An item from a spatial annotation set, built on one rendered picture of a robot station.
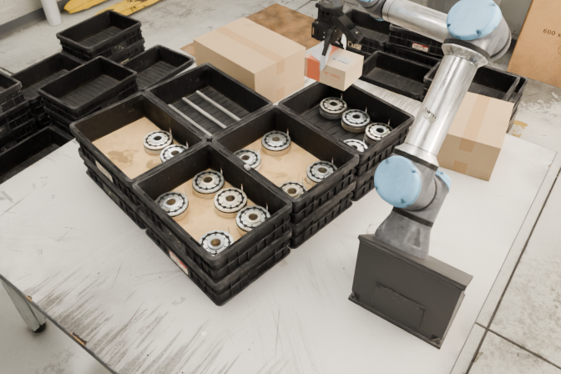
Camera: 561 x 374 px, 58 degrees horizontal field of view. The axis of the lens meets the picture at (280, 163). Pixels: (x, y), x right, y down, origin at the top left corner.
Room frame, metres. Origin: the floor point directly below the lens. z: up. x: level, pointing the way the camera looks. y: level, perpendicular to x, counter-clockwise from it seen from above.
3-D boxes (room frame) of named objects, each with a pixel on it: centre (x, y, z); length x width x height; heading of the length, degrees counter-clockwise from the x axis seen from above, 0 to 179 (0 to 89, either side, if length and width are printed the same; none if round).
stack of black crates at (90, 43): (2.74, 1.05, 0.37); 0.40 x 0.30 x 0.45; 144
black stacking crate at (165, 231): (1.05, 0.20, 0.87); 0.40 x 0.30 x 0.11; 44
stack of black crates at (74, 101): (2.18, 0.97, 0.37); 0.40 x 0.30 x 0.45; 144
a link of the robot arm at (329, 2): (1.52, -0.16, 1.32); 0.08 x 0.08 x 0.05
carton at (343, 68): (1.51, -0.18, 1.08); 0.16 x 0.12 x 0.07; 54
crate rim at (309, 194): (1.26, -0.01, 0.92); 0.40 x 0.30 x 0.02; 44
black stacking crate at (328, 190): (1.26, -0.01, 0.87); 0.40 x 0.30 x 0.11; 44
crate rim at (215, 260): (1.05, 0.20, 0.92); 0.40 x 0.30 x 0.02; 44
